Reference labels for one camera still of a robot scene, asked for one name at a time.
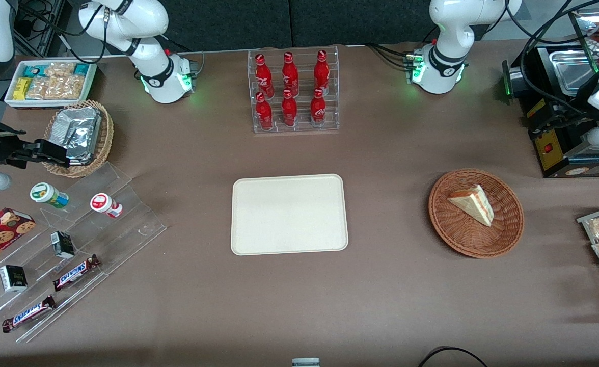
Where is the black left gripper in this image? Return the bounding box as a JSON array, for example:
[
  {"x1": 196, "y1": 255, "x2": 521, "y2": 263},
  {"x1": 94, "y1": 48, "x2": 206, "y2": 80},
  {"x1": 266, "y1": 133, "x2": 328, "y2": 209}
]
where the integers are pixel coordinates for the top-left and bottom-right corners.
[{"x1": 530, "y1": 102, "x2": 594, "y2": 143}]

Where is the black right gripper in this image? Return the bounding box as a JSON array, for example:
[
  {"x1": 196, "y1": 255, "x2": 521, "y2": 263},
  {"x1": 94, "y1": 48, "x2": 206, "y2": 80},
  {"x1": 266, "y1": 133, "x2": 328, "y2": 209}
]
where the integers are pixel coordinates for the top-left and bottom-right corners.
[{"x1": 0, "y1": 120, "x2": 71, "y2": 169}]

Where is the triangular white bread sandwich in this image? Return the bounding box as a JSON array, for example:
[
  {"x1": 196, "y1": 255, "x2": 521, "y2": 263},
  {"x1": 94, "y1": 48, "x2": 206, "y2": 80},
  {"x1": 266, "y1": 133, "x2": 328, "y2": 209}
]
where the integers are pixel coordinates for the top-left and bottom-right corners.
[{"x1": 447, "y1": 184, "x2": 495, "y2": 228}]

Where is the light tan wicker basket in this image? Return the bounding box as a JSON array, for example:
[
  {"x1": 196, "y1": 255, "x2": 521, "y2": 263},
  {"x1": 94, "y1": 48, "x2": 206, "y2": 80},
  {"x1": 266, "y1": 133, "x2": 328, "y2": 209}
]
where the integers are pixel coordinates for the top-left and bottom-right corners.
[{"x1": 41, "y1": 100, "x2": 115, "y2": 178}]

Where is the brown round wicker basket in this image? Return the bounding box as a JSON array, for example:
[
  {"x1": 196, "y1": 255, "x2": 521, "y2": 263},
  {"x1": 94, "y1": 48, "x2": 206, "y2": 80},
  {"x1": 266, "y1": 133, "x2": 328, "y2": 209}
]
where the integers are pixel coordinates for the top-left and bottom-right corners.
[{"x1": 428, "y1": 168, "x2": 525, "y2": 259}]

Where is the cream plastic serving tray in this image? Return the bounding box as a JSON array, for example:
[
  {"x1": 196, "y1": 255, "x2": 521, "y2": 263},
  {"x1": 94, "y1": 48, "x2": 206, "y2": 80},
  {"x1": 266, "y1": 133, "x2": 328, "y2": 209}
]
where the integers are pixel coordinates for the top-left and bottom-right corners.
[{"x1": 231, "y1": 174, "x2": 349, "y2": 256}]

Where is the black food warmer cabinet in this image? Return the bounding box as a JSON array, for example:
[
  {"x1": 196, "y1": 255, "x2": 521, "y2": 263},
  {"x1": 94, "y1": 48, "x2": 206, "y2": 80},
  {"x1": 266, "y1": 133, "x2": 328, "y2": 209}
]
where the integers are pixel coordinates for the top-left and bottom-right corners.
[{"x1": 502, "y1": 0, "x2": 599, "y2": 179}]

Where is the silver foil packet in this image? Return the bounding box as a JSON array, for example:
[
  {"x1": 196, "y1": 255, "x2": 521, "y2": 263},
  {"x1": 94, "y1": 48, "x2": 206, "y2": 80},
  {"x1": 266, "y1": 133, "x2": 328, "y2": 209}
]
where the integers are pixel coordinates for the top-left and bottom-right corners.
[{"x1": 49, "y1": 107, "x2": 102, "y2": 165}]

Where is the green lidded snack cup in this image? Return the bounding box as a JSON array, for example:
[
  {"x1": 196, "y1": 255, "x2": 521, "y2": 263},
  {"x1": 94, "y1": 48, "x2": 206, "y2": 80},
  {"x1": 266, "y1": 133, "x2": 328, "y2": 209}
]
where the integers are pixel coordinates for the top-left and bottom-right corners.
[{"x1": 30, "y1": 182, "x2": 70, "y2": 210}]

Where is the white rectangular snack bin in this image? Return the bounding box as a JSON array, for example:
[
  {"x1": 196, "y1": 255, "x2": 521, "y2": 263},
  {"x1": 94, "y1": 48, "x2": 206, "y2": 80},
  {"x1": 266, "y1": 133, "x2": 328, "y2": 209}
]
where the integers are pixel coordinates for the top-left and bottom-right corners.
[{"x1": 4, "y1": 60, "x2": 98, "y2": 109}]

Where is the clear bag of crackers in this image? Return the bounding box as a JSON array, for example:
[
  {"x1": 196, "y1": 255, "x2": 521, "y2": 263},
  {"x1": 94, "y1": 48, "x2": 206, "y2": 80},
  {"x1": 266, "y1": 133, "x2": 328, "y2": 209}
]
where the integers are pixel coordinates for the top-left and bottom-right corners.
[
  {"x1": 45, "y1": 75, "x2": 86, "y2": 100},
  {"x1": 45, "y1": 62, "x2": 76, "y2": 78},
  {"x1": 25, "y1": 76, "x2": 50, "y2": 100}
]

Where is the steel warmer pan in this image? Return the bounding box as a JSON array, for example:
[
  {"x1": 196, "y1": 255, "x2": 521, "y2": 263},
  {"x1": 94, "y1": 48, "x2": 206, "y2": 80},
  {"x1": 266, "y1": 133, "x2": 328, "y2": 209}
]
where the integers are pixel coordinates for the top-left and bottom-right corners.
[{"x1": 549, "y1": 49, "x2": 599, "y2": 97}]

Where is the yellow snack packet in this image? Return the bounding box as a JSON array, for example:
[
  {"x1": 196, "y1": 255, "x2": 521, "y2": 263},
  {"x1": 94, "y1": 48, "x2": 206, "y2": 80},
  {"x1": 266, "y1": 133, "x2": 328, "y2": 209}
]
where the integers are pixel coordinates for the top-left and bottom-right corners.
[{"x1": 13, "y1": 77, "x2": 33, "y2": 101}]

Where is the red lidded snack cup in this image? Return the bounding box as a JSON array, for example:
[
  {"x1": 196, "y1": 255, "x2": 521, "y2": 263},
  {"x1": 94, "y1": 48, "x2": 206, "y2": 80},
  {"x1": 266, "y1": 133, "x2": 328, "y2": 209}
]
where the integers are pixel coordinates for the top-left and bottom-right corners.
[{"x1": 90, "y1": 193, "x2": 124, "y2": 219}]

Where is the small black drink carton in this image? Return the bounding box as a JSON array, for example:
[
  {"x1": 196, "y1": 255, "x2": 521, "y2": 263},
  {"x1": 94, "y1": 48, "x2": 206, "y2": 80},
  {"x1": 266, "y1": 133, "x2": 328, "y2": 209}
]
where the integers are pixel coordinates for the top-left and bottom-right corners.
[
  {"x1": 0, "y1": 265, "x2": 29, "y2": 293},
  {"x1": 50, "y1": 231, "x2": 76, "y2": 259}
]

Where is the clear acrylic stepped stand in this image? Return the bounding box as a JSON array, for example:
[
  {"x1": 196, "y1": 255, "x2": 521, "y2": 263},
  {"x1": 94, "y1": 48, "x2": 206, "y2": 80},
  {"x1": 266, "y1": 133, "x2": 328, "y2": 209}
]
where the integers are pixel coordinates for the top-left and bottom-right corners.
[{"x1": 0, "y1": 162, "x2": 168, "y2": 344}]

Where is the brown Snickers bar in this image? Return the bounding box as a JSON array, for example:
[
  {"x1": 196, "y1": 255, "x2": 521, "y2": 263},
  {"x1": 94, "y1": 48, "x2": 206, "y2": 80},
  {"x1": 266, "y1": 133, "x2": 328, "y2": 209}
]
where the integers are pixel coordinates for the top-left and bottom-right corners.
[
  {"x1": 52, "y1": 254, "x2": 101, "y2": 292},
  {"x1": 2, "y1": 295, "x2": 57, "y2": 334}
]

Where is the red cola bottle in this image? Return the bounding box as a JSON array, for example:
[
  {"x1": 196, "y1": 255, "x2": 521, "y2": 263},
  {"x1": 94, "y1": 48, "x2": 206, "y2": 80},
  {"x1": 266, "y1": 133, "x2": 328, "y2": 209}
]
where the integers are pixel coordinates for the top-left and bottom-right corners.
[
  {"x1": 255, "y1": 92, "x2": 274, "y2": 130},
  {"x1": 313, "y1": 49, "x2": 331, "y2": 96},
  {"x1": 281, "y1": 89, "x2": 298, "y2": 127},
  {"x1": 281, "y1": 51, "x2": 300, "y2": 97},
  {"x1": 310, "y1": 88, "x2": 327, "y2": 128},
  {"x1": 255, "y1": 53, "x2": 275, "y2": 98}
]

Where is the clear acrylic bottle rack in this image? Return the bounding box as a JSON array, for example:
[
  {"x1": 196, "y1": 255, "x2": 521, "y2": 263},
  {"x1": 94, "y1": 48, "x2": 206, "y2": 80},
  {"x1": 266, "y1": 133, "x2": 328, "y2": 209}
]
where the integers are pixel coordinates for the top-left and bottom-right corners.
[{"x1": 248, "y1": 46, "x2": 340, "y2": 135}]

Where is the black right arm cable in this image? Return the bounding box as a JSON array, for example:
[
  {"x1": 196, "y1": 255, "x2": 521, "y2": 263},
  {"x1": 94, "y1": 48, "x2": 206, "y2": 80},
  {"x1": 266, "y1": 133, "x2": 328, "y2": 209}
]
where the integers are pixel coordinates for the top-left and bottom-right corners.
[{"x1": 18, "y1": 0, "x2": 127, "y2": 65}]

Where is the black base cable bundle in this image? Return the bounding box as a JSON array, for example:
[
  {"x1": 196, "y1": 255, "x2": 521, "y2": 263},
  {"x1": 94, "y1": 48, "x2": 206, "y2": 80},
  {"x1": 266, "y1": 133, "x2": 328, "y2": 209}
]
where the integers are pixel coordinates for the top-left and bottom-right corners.
[{"x1": 365, "y1": 43, "x2": 418, "y2": 70}]

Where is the black floor cable loop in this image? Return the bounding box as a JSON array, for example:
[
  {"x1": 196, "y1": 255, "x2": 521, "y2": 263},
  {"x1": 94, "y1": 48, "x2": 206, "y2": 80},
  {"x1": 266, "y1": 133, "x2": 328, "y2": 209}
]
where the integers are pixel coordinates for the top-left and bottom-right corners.
[{"x1": 418, "y1": 346, "x2": 489, "y2": 367}]

